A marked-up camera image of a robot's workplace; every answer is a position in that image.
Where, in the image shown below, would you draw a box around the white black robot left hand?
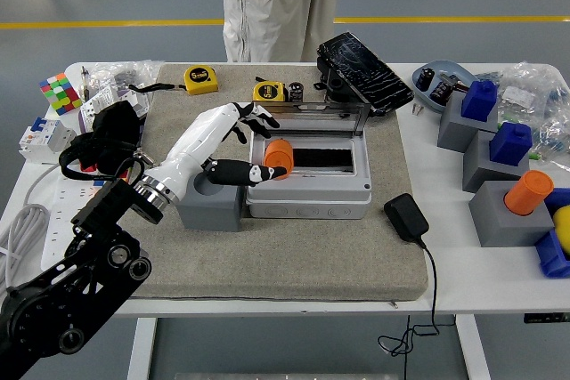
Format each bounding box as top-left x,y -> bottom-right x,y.
149,102 -> 289,204

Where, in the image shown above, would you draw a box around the grey electrical enclosure box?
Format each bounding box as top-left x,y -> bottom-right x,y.
246,120 -> 373,220

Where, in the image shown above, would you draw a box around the smoky transparent box lid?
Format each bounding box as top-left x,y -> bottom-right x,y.
253,101 -> 371,140

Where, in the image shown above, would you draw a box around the yellow tape measure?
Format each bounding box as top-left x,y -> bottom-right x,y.
252,80 -> 289,103
183,65 -> 220,96

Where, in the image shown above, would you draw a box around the grey block with round hole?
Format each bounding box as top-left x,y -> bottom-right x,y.
176,170 -> 246,233

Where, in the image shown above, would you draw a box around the black cloth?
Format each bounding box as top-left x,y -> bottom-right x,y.
70,101 -> 143,173

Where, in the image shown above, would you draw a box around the clear plastic bag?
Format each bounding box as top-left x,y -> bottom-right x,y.
84,59 -> 167,105

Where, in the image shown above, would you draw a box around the grey-brown mat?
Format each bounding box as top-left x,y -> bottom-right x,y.
109,62 -> 429,302

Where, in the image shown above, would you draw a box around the multicoloured puzzle cube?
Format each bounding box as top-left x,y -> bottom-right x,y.
38,72 -> 84,117

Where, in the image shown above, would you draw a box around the white circuit breaker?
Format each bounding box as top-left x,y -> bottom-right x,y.
17,116 -> 77,166

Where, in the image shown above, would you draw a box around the person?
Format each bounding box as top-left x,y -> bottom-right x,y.
221,0 -> 343,64

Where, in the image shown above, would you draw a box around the white power strip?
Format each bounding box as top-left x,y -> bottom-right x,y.
41,174 -> 112,272

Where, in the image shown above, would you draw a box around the white table leg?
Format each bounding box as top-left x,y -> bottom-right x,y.
454,315 -> 492,380
126,317 -> 158,380

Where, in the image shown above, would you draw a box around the grey block holder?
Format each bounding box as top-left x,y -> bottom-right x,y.
436,92 -> 499,153
461,130 -> 531,194
468,180 -> 556,248

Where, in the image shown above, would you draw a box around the blue shallow dish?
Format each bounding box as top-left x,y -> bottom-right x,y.
411,59 -> 476,114

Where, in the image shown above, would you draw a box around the small silver red tool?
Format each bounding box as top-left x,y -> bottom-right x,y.
439,71 -> 469,92

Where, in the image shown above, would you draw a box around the blue plastic block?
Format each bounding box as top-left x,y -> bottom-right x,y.
489,121 -> 533,166
460,80 -> 499,122

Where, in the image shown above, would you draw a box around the clear bags of small parts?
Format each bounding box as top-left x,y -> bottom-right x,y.
474,61 -> 570,163

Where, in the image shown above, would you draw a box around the blue plastic bin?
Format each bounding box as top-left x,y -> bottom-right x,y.
533,187 -> 570,280

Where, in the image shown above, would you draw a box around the yellow rounded object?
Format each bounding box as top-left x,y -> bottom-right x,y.
551,206 -> 570,260

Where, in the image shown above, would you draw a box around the black table control panel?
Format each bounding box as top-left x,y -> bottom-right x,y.
523,311 -> 570,325

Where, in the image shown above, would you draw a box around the black lanyard strap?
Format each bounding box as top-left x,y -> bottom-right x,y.
127,82 -> 188,94

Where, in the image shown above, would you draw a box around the white coiled cable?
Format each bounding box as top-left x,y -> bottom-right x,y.
0,161 -> 61,292

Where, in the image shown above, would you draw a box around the black power adapter with cord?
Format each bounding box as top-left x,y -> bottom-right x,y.
378,192 -> 443,358

